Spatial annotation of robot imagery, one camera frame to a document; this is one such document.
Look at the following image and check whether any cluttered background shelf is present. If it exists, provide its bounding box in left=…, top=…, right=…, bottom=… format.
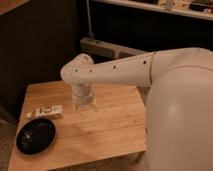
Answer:
left=93, top=0, right=213, bottom=21

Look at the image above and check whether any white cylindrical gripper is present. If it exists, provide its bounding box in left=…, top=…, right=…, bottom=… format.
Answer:
left=72, top=83, right=97, bottom=112

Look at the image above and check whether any grey metal beam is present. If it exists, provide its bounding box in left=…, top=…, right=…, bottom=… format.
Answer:
left=80, top=37, right=144, bottom=59

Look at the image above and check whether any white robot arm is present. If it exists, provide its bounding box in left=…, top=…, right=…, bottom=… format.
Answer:
left=60, top=47, right=213, bottom=171

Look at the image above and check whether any metal vertical pole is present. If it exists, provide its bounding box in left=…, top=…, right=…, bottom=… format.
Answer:
left=86, top=0, right=94, bottom=40

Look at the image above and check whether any wooden side table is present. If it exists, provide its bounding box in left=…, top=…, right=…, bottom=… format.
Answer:
left=8, top=81, right=146, bottom=171

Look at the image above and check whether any small white labelled bottle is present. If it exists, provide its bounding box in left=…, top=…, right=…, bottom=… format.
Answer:
left=26, top=105, right=63, bottom=119

